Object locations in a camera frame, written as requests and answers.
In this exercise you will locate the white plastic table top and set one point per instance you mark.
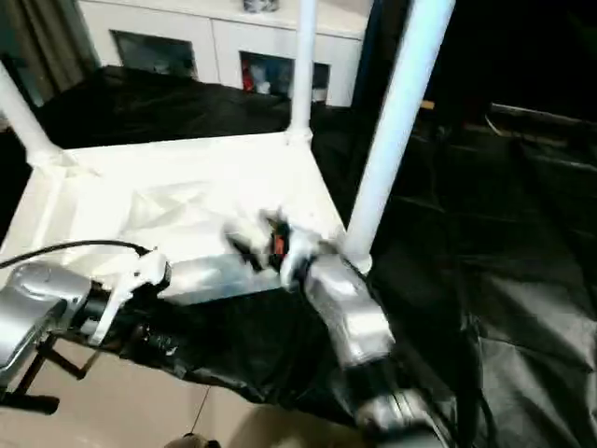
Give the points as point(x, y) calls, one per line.
point(186, 163)

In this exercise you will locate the white plastic table leg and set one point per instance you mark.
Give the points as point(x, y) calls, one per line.
point(18, 116)
point(401, 116)
point(303, 70)

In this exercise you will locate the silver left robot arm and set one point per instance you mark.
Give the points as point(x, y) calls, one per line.
point(37, 289)

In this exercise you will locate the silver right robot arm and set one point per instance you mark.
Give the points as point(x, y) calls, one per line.
point(350, 303)

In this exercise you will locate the black work mat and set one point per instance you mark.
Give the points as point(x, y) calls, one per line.
point(466, 280)

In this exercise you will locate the small tan label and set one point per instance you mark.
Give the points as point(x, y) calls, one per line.
point(428, 105)

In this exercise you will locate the dark metallic object on cabinet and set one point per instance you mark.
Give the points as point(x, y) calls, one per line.
point(261, 4)

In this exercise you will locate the white cabinet with glass doors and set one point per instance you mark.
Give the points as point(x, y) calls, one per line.
point(163, 23)

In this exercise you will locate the grey brown curtain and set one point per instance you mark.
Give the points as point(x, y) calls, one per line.
point(46, 46)

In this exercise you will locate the black flat panel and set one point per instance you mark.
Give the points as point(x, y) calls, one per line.
point(545, 114)

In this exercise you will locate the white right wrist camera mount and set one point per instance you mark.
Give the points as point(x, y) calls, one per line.
point(298, 254)

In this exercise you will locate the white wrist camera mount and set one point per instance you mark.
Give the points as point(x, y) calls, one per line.
point(298, 254)
point(135, 275)

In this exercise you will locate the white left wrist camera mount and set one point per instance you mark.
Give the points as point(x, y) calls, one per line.
point(135, 275)

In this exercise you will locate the black metal table frame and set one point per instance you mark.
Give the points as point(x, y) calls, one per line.
point(28, 378)

